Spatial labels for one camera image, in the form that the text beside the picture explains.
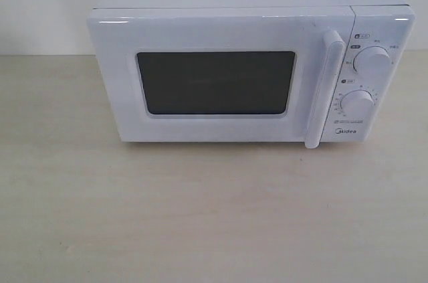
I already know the white microwave door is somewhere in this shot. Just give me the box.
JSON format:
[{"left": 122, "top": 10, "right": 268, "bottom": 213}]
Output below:
[{"left": 87, "top": 7, "right": 355, "bottom": 149}]

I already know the lower white timer knob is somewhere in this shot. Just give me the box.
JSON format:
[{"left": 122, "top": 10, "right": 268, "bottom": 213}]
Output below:
[{"left": 340, "top": 90, "right": 375, "bottom": 114}]

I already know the upper white power knob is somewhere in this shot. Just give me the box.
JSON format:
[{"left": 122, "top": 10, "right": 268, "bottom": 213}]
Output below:
[{"left": 353, "top": 46, "right": 391, "bottom": 75}]

